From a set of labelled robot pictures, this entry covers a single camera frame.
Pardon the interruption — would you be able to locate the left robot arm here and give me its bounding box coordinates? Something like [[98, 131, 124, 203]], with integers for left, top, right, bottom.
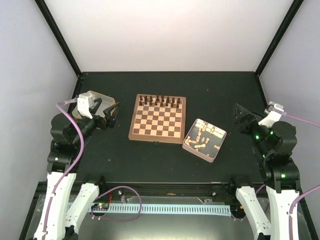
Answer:
[[33, 97, 119, 240]]

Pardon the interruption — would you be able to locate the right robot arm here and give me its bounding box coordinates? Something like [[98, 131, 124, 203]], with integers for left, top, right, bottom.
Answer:
[[227, 101, 301, 240]]

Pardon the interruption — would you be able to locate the wooden chess board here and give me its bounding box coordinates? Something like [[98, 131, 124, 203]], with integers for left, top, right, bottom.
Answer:
[[128, 96, 187, 144]]

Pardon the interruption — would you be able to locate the pink tin with pieces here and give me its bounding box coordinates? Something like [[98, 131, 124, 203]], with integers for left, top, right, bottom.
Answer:
[[182, 118, 227, 163]]

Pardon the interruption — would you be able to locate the dark chess pieces row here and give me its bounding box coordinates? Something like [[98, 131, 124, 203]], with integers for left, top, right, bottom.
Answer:
[[135, 94, 186, 110]]

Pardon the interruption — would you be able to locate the small circuit board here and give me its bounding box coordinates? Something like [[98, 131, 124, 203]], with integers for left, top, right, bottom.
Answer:
[[91, 202, 109, 211]]

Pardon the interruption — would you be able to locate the gold metal tin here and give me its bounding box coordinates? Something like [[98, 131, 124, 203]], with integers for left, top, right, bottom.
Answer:
[[72, 90, 116, 119]]

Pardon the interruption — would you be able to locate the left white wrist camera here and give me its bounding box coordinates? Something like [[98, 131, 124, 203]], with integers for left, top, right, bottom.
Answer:
[[77, 92, 94, 119]]

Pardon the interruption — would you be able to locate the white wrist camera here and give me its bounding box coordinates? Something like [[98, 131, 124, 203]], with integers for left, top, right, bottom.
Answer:
[[77, 92, 94, 119], [258, 101, 284, 129]]

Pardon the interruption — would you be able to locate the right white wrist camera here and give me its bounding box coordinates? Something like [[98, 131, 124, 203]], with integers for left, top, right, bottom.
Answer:
[[258, 101, 284, 129]]

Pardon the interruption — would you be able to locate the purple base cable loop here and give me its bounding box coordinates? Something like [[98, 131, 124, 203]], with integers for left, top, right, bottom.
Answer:
[[90, 185, 142, 222]]

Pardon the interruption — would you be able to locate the black mounting rail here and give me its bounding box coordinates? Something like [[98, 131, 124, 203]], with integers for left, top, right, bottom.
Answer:
[[100, 182, 230, 199]]

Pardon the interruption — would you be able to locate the light blue cable duct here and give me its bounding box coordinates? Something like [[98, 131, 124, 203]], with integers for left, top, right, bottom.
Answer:
[[88, 203, 231, 217]]

